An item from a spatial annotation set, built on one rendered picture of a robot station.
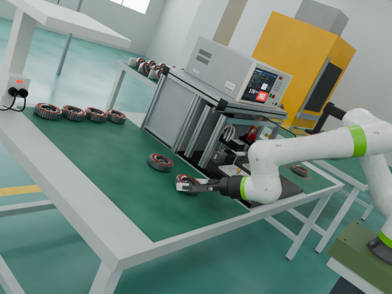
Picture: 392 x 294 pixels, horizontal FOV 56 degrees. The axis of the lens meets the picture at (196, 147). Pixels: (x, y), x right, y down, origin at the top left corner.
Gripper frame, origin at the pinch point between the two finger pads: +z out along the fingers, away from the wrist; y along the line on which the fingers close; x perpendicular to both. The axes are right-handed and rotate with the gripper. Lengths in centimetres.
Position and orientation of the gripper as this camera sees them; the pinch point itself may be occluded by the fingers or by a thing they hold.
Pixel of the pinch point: (188, 184)
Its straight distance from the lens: 154.1
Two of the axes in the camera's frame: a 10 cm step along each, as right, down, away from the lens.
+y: -5.3, 0.6, -8.4
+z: -8.5, 0.1, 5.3
